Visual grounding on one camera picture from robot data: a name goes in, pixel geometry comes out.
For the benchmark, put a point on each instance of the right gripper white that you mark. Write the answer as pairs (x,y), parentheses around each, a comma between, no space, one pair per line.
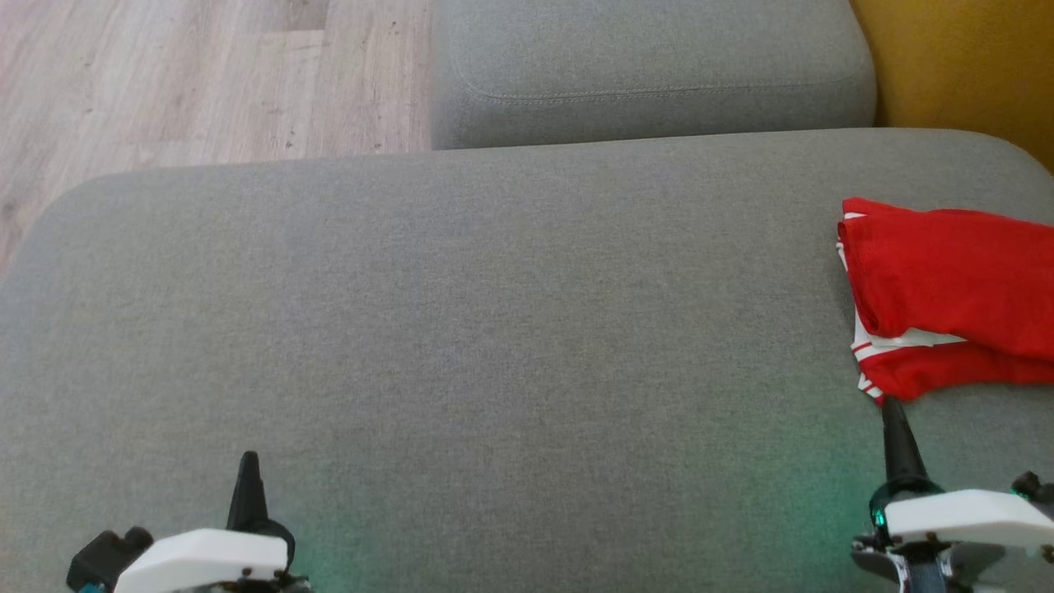
(972,519)

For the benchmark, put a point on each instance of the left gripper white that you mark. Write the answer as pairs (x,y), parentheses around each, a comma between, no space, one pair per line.
(206,560)

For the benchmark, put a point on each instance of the red shorts striped white waistband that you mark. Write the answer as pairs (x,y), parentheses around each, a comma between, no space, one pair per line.
(955,272)

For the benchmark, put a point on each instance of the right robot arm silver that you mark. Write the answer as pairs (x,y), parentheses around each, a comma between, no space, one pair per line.
(1005,576)

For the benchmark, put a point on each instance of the large grey sofa seat cushion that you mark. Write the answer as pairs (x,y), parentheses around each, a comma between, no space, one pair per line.
(494,346)

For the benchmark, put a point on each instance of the small grey sofa seat cushion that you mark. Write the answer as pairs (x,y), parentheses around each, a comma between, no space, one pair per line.
(650,66)

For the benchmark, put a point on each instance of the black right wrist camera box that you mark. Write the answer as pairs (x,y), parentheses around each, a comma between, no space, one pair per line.
(1033,487)

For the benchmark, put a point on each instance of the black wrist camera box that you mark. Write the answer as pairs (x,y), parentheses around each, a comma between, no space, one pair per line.
(1033,487)
(103,560)

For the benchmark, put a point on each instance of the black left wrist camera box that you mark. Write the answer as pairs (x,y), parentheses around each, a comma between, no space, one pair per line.
(103,560)

